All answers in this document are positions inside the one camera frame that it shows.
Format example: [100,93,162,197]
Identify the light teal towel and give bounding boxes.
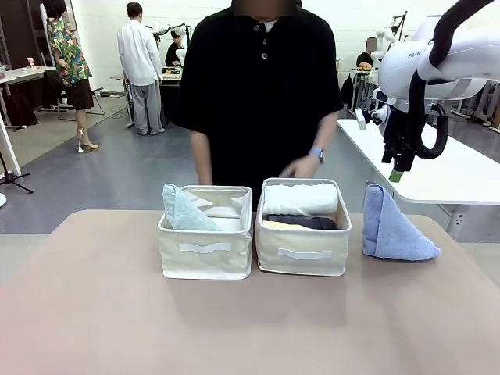
[162,183,224,232]

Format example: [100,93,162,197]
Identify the seated person in black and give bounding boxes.
[164,36,185,68]

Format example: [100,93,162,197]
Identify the dark grey towel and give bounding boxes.
[262,213,339,230]

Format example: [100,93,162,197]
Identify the black hanging bag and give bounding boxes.
[341,73,355,105]

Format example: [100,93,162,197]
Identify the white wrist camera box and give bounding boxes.
[354,108,382,131]

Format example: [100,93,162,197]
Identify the white side table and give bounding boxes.
[337,116,500,235]

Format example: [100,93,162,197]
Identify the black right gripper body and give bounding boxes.
[383,110,414,155]

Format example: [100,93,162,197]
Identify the seated person with blurred face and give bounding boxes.
[355,36,379,70]

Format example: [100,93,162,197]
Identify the lavender folded towel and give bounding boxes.
[362,183,442,261]

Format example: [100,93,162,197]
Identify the yellow towel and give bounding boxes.
[262,220,314,231]

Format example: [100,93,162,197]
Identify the person in black polo shirt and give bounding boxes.
[171,0,345,210]

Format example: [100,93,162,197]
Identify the white towel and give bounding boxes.
[262,183,339,217]

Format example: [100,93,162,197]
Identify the person's right forearm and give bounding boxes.
[188,130,214,187]

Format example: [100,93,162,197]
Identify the grey background desk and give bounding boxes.
[109,70,184,130]

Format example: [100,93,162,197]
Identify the black cable hose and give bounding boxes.
[405,0,500,159]

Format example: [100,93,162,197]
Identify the black tripod stand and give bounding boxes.
[0,154,34,195]

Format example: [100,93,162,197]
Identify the cream fabric basket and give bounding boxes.
[255,177,352,277]
[157,184,253,280]

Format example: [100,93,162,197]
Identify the person's left hand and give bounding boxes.
[279,155,322,180]

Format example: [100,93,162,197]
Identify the person's left forearm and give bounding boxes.
[310,111,339,155]

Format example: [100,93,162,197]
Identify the black chair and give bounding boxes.
[41,69,105,122]

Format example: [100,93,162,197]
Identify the white background table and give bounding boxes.
[0,66,58,177]

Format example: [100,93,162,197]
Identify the man in white shirt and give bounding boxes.
[116,1,167,137]

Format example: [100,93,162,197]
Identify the woman in floral shirt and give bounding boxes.
[41,0,101,152]

